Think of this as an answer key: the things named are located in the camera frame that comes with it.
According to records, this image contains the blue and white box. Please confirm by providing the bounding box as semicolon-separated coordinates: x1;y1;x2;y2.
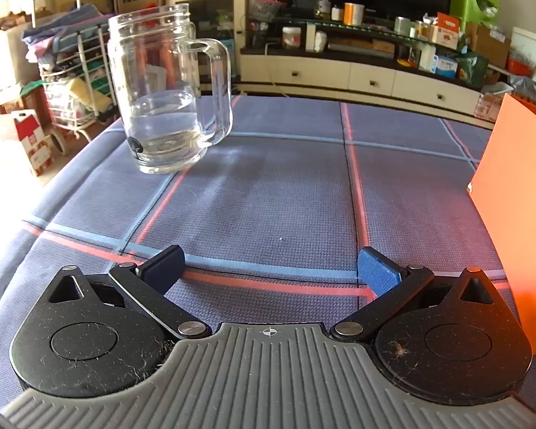
433;55;458;79

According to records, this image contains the white plastic jar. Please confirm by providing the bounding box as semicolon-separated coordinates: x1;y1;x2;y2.
282;26;302;50

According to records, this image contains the green foil bag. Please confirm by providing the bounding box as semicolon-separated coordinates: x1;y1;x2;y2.
456;51;490;88

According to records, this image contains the red and white carton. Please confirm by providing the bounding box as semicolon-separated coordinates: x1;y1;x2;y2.
11;109;54;177

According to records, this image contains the orange cardboard box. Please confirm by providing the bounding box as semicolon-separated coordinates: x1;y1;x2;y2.
468;94;536;356

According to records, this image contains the white chest freezer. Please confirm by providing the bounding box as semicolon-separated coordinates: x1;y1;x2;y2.
511;27;536;99

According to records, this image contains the clear glass mug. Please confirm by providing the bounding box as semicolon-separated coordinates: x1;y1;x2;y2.
107;4;234;175

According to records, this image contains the pink plastic basket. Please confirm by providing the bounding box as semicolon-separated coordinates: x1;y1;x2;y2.
248;0;287;22

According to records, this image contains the cream television stand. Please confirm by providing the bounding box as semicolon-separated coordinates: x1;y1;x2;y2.
239;18;496;119

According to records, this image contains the brown cardboard box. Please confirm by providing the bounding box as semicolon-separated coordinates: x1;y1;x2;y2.
467;22;512;70

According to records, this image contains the white and yellow tin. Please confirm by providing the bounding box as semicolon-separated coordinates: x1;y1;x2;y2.
343;2;366;26

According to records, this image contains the blue plaid tablecloth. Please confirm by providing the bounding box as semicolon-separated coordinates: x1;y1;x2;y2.
0;94;536;412

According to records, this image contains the white wire shopping trolley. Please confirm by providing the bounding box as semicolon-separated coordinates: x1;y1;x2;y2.
22;0;121;157

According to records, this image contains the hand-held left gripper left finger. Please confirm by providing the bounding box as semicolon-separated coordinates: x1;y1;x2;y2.
47;245;213;340

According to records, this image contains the orange and white carton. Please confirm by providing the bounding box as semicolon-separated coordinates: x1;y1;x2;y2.
431;13;461;50

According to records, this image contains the clear plastic crate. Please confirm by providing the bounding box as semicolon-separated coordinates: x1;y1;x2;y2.
476;92;503;119

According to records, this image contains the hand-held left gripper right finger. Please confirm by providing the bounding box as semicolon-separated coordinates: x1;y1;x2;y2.
331;247;496;342

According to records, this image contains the red plastic basin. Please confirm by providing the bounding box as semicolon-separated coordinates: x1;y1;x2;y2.
507;56;536;77

